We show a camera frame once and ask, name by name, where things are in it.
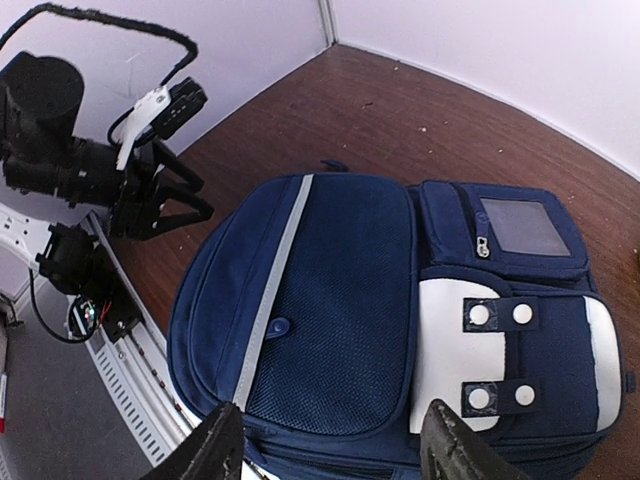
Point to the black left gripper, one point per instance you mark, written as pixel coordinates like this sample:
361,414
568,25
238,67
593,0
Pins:
159,193

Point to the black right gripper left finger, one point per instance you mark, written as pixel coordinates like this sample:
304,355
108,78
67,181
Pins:
214,450

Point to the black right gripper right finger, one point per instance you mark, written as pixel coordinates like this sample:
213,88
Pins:
450,449

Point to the navy blue student backpack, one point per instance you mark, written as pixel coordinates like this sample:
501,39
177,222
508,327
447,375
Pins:
333,308

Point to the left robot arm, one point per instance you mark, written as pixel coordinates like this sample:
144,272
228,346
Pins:
40,100

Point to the aluminium front rail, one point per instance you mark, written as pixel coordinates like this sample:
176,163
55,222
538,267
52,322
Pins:
135,373

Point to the aluminium frame post left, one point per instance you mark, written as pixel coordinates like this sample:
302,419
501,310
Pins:
328,21

